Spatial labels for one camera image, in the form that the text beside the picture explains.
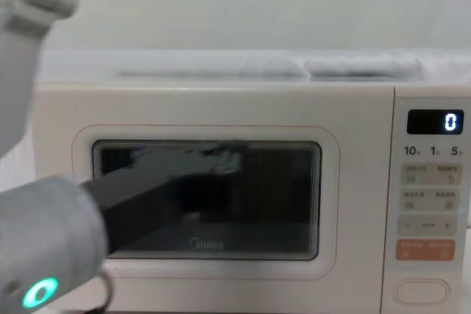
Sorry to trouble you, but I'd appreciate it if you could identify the cream microwave oven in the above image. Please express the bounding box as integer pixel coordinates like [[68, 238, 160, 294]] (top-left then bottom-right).
[[36, 82, 471, 313]]

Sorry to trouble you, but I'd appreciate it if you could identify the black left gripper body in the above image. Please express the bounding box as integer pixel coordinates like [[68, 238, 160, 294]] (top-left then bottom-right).
[[78, 165, 233, 257]]

